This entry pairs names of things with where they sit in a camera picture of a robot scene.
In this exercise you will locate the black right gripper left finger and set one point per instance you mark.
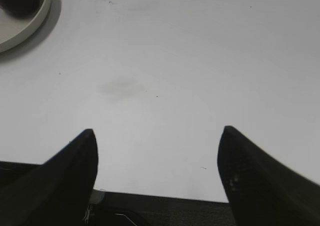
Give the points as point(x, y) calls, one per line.
point(55, 193)

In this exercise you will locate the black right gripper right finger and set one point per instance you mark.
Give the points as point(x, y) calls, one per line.
point(262, 191)

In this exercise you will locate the beige round plate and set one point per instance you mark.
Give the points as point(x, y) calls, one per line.
point(15, 30)

